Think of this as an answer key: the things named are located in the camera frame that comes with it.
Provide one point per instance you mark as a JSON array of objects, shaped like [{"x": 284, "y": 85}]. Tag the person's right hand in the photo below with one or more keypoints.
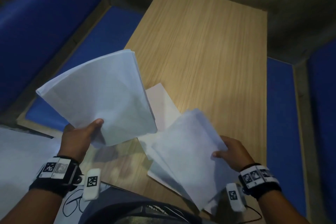
[{"x": 236, "y": 154}]

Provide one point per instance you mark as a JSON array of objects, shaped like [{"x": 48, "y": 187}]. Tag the person's left hand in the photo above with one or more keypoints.
[{"x": 74, "y": 139}]

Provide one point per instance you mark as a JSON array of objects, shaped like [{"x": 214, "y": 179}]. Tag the person's right thumb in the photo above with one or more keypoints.
[{"x": 220, "y": 154}]

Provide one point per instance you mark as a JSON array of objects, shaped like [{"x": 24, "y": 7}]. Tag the person's left thumb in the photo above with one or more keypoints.
[{"x": 94, "y": 126}]

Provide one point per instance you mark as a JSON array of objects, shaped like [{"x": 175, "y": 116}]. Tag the white paper sheets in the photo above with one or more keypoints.
[{"x": 189, "y": 153}]

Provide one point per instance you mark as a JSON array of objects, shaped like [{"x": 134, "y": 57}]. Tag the thick white paper stack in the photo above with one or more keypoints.
[{"x": 102, "y": 95}]

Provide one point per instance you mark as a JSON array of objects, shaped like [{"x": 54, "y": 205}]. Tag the person's left forearm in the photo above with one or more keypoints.
[{"x": 28, "y": 208}]

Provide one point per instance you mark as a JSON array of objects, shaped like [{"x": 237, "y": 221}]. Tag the person's right forearm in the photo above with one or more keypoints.
[{"x": 280, "y": 209}]

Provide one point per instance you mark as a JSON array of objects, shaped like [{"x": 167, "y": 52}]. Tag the black marker wristband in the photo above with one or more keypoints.
[
  {"x": 59, "y": 176},
  {"x": 258, "y": 179}
]

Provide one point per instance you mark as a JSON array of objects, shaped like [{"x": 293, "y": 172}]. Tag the blue bench seat cushion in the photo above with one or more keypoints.
[
  {"x": 105, "y": 40},
  {"x": 283, "y": 132}
]

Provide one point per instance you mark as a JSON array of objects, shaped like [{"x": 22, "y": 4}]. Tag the white paper sheet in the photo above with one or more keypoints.
[{"x": 162, "y": 105}]

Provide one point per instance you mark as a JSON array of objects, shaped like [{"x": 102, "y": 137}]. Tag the dark grey trousers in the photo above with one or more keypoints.
[{"x": 123, "y": 205}]

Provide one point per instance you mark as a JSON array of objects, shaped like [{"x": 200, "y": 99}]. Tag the blue bench backrest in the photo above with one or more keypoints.
[
  {"x": 324, "y": 116},
  {"x": 39, "y": 21}
]

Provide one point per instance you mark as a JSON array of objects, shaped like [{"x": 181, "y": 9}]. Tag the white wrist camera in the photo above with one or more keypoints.
[
  {"x": 91, "y": 184},
  {"x": 235, "y": 197}
]

